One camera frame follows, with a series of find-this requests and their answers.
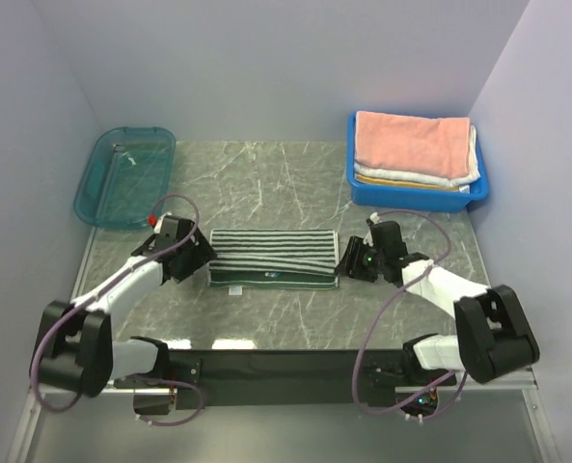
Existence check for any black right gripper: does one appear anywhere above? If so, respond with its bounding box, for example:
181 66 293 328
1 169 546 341
334 236 387 284

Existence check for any green white striped towel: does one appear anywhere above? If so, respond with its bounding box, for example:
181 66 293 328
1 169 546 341
208 229 339 290

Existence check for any pink terry towel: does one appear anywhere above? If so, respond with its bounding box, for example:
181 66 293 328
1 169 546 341
355 111 472 179

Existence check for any white terry towel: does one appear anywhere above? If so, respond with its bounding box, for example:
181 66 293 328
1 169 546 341
354 124 480 187

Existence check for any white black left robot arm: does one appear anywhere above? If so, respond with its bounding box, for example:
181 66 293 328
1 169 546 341
29 215 216 397

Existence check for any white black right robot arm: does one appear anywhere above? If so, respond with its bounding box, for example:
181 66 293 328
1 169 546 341
336 221 540 385

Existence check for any blue plastic bin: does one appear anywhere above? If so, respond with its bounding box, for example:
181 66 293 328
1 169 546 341
345 112 489 213

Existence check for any yellow white striped towel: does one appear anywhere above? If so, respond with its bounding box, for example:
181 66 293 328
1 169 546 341
355 174 470 193

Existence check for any teal plastic laundry basket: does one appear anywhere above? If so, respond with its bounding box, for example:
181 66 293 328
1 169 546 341
73 126 177 231

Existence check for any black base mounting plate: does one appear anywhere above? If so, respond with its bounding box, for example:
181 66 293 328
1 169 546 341
114 349 460 411

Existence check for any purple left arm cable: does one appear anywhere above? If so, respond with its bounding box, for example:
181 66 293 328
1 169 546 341
28 193 209 426

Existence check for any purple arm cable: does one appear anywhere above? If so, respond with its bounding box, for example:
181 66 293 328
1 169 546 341
28 193 209 426
351 208 468 420

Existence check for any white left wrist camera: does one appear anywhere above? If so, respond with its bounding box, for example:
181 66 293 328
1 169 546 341
147 211 172 233

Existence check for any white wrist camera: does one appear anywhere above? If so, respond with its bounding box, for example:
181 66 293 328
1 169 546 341
147 211 172 233
364 212 380 246

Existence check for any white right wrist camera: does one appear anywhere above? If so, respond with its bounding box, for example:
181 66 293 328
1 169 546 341
364 212 380 246

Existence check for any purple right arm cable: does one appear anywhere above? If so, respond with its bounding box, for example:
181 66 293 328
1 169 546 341
351 208 468 420

